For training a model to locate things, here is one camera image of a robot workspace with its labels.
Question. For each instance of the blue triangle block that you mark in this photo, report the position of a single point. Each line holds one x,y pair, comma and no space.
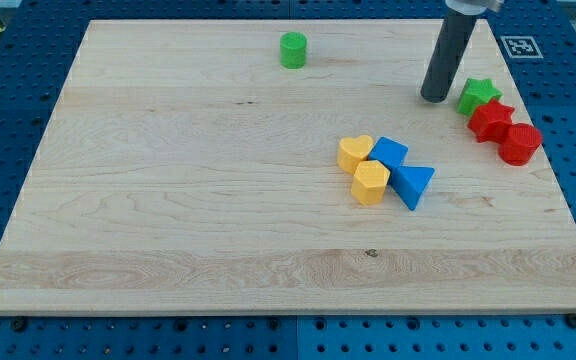
410,183

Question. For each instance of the wooden board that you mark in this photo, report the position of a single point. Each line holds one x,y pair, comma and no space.
185,171

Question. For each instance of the green star block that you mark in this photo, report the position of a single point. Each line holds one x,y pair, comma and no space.
477,92

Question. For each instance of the blue cube block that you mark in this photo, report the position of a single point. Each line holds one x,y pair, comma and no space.
389,152

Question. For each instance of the green cylinder block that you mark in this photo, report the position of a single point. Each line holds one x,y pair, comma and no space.
293,50

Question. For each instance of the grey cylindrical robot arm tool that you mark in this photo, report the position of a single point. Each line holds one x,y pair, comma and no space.
449,49

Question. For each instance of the white fiducial marker tag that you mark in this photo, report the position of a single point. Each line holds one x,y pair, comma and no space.
521,47

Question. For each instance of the yellow hexagon block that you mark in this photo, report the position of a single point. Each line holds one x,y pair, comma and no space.
369,182

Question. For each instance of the yellow heart block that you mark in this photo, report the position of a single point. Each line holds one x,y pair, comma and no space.
353,150

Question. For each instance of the red star block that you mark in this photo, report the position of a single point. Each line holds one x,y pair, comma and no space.
490,122

